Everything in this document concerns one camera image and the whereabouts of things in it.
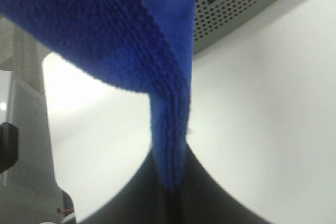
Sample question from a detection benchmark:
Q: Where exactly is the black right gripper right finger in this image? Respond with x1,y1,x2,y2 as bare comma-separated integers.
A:
175,147,272,223

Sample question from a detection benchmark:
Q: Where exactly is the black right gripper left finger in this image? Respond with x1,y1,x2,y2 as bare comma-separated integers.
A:
81,153,179,223

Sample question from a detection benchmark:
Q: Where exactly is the blue microfibre towel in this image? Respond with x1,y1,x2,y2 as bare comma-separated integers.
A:
1,0,195,191

